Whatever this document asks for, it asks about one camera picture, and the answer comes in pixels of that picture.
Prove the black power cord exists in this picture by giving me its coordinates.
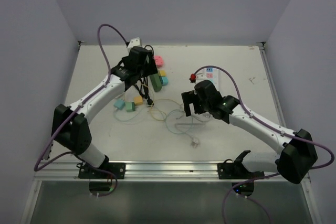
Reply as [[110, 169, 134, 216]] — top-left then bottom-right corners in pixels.
[[131, 45, 155, 106]]

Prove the yellow usb charger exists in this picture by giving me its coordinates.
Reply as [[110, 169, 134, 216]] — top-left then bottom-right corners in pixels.
[[133, 96, 143, 106]]

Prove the white power strip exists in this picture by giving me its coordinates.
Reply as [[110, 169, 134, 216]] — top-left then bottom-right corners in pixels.
[[196, 67, 219, 90]]

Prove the white power cord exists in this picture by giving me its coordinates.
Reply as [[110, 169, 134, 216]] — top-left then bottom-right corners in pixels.
[[174, 111, 213, 149]]

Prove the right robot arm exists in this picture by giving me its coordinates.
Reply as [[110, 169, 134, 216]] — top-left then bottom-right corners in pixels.
[[181, 80, 318, 184]]

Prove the green power strip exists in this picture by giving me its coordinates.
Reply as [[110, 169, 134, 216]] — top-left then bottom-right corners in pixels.
[[150, 73, 162, 92]]

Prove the blue plug adapter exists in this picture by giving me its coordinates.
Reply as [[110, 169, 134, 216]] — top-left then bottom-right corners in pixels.
[[160, 76, 169, 86]]

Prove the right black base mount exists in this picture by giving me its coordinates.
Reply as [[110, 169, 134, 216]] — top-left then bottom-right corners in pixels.
[[217, 159, 265, 180]]

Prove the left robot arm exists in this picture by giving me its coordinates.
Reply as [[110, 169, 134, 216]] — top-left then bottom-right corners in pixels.
[[51, 46, 158, 178]]

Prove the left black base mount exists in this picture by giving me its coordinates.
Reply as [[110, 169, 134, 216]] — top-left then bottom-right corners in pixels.
[[76, 162, 126, 179]]

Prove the pink plug adapter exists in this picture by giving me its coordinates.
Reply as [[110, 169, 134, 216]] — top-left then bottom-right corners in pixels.
[[154, 55, 164, 68]]

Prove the yellow plug adapter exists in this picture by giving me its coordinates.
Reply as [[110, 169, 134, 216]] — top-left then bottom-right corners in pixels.
[[158, 70, 166, 77]]

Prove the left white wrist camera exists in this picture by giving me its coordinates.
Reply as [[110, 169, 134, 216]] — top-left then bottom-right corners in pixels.
[[127, 37, 143, 49]]

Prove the green usb charger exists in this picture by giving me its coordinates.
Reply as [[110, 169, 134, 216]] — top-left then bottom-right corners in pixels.
[[125, 102, 135, 112]]

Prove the light green charging cable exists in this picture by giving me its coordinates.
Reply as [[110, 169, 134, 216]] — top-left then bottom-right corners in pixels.
[[113, 108, 195, 135]]

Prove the aluminium front rail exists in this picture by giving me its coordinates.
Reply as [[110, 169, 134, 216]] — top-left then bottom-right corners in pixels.
[[33, 158, 312, 183]]

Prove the yellow charging cable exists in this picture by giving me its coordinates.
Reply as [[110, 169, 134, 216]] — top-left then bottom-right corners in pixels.
[[125, 84, 182, 121]]

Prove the blue usb charger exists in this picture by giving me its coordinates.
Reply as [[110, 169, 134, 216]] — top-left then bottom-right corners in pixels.
[[113, 99, 125, 110]]

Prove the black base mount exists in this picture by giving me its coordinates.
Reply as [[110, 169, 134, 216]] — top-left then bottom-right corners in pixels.
[[76, 162, 126, 179], [217, 159, 265, 180]]

